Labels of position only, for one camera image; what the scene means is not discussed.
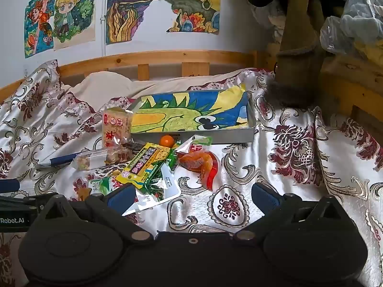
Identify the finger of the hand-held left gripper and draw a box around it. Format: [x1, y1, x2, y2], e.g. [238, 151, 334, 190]
[0, 193, 59, 208]
[0, 179, 21, 194]

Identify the blue white snack packet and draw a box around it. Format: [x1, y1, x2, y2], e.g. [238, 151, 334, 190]
[35, 152, 81, 168]

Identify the red-haired cartoon figure poster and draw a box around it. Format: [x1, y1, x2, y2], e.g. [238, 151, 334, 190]
[24, 0, 56, 59]

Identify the cream duvet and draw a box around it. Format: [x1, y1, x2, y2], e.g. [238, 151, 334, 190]
[61, 69, 249, 104]

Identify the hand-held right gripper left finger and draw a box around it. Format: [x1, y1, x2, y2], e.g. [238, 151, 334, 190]
[38, 182, 154, 245]

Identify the yellow green snack packet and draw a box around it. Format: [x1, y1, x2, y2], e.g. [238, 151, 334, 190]
[116, 143, 175, 189]

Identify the blond cartoon figure poster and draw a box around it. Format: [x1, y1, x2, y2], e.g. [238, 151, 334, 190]
[53, 0, 98, 51]

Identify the white wall conduit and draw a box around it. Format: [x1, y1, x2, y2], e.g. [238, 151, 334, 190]
[102, 0, 109, 56]

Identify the olive fur-trimmed garment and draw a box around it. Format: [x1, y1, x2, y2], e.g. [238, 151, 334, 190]
[266, 0, 327, 108]

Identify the dark brown snack packet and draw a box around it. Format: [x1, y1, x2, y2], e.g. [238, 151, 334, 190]
[120, 141, 148, 156]

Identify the rice cracker packet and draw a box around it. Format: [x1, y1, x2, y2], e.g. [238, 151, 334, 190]
[101, 108, 134, 149]

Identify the floral patterned cloth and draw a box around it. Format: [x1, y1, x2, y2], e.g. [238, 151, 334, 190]
[233, 0, 288, 44]

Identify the white foil snack packet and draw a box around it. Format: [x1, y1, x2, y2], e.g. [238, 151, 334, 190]
[122, 164, 182, 216]

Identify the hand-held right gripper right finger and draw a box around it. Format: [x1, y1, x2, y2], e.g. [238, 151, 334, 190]
[233, 182, 349, 243]

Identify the grey metal tray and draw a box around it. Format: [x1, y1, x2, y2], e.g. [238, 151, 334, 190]
[127, 89, 257, 144]

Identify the wooden bed headboard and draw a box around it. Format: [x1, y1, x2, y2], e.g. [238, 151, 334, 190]
[0, 50, 258, 102]

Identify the seaweed swirl wall poster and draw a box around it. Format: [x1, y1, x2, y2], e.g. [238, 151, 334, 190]
[105, 0, 163, 45]

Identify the wooden side rail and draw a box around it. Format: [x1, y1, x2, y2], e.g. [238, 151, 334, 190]
[319, 55, 383, 129]

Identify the green leafy snack packet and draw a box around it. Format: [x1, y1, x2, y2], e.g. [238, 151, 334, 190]
[141, 178, 168, 201]

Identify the clear mixed snack packet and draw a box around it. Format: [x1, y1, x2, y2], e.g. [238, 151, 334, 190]
[73, 147, 135, 171]

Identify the clear plastic bag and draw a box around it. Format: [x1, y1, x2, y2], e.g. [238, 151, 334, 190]
[320, 0, 383, 60]

